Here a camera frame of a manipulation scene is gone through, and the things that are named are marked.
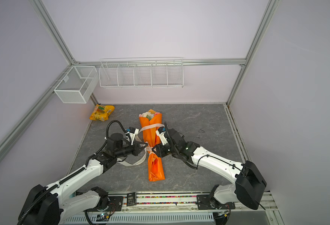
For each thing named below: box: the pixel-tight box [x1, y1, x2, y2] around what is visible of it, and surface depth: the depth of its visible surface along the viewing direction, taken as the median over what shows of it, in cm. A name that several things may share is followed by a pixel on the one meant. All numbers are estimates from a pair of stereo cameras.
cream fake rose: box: [141, 111, 155, 119], surface depth 107 cm
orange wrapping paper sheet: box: [138, 109, 165, 182], surface depth 88 cm
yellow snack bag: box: [89, 104, 116, 122], surface depth 111 cm
